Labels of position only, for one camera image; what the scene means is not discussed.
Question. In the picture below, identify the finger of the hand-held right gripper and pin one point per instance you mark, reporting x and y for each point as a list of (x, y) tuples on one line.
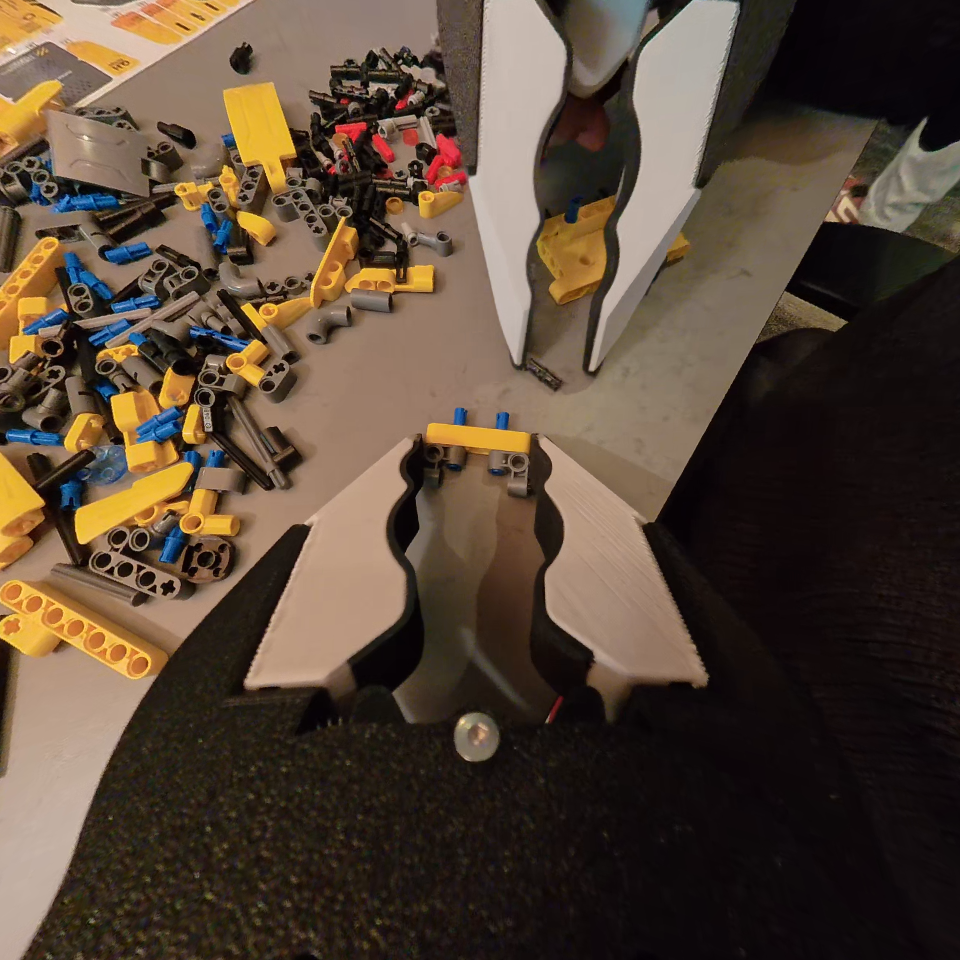
[(675, 135), (510, 150)]

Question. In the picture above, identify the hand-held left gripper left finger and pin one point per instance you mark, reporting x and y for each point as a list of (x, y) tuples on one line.
[(337, 585)]

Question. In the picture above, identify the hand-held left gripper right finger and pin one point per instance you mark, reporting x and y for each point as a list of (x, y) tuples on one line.
[(615, 592)]

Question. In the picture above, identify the yellow beam with blue pins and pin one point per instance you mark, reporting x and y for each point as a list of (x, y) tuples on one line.
[(476, 437)]

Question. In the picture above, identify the black friction pin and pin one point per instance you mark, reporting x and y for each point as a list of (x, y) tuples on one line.
[(544, 373)]

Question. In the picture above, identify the person's right hand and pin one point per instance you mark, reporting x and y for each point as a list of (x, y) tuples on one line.
[(585, 124)]

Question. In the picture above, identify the yellow curved panel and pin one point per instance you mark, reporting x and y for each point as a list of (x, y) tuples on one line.
[(255, 124)]

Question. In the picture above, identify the short black connector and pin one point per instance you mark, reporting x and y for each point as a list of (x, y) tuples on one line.
[(240, 57)]

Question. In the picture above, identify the person's dark knit clothing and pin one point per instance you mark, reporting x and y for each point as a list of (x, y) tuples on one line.
[(825, 525)]

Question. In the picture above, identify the black chair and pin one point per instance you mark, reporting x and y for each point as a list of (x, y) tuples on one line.
[(877, 255)]

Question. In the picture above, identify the pile of toy building parts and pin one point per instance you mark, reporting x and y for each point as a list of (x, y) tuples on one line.
[(139, 405)]

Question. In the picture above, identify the printed instruction sheet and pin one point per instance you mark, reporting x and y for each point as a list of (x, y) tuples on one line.
[(150, 30)]

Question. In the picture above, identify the grey curved panel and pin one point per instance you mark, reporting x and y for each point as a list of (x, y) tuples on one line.
[(94, 154)]

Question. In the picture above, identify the yellow frame assembly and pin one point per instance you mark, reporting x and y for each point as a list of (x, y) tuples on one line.
[(577, 255)]

